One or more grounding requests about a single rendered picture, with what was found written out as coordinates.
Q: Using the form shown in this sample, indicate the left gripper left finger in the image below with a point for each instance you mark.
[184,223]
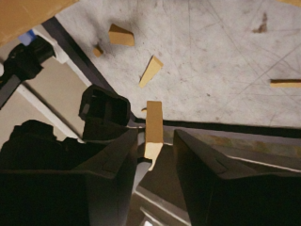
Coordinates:
[98,197]

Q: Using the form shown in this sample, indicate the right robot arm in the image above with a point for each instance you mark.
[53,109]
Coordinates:
[38,149]

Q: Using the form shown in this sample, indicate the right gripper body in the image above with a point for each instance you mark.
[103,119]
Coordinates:
[106,105]

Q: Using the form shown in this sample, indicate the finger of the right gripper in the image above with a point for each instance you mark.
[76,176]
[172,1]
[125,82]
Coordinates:
[96,131]
[143,165]

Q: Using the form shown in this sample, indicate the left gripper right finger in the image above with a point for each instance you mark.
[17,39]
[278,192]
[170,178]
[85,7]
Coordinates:
[219,191]

